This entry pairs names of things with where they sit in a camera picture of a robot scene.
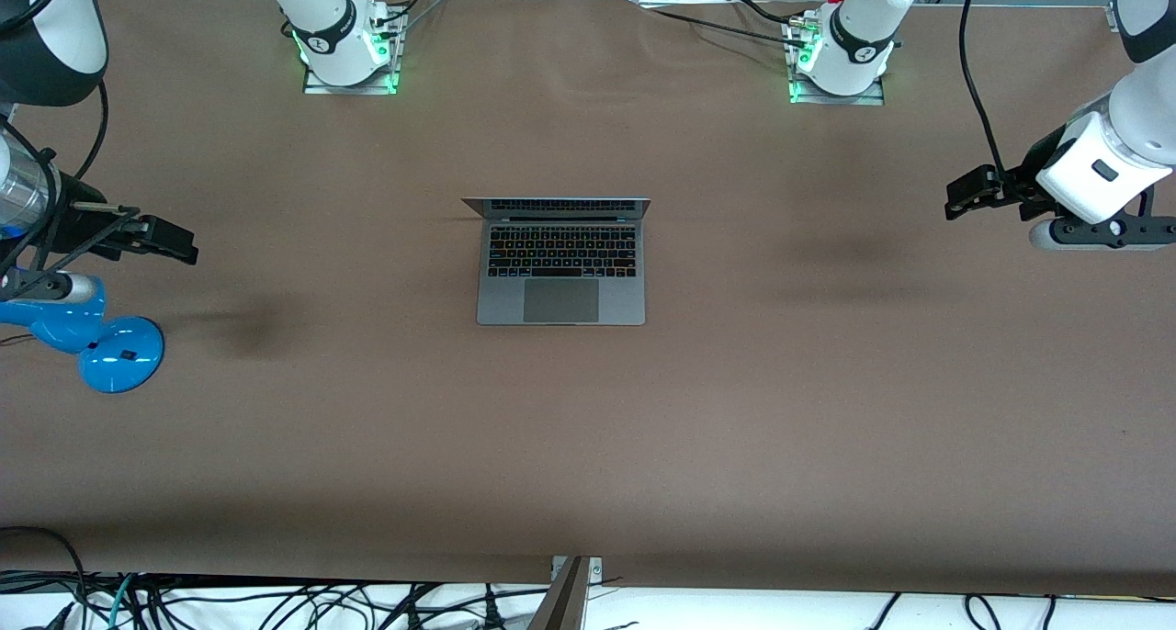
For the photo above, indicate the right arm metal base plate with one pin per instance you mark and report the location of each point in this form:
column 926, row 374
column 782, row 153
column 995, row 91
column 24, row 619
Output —
column 349, row 89

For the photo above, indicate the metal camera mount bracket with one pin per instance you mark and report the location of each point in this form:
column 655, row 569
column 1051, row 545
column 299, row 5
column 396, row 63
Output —
column 565, row 602

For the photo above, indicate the brown table cover sheet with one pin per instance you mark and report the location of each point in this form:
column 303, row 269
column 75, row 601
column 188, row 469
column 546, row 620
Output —
column 588, row 428

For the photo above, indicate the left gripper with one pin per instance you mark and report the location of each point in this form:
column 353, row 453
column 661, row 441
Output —
column 1023, row 180

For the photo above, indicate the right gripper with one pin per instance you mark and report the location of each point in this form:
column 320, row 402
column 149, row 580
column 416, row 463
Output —
column 81, row 232

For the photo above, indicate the grey laptop with black keyboard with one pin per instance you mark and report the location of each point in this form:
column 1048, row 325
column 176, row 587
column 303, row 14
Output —
column 560, row 281

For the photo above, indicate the blue desk lamp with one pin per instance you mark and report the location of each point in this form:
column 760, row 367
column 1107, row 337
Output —
column 119, row 354

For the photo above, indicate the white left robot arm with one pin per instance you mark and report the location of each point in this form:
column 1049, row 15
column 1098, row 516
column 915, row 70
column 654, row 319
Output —
column 854, row 33

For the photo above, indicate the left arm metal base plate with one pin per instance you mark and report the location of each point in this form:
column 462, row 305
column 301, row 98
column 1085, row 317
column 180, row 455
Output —
column 868, row 98

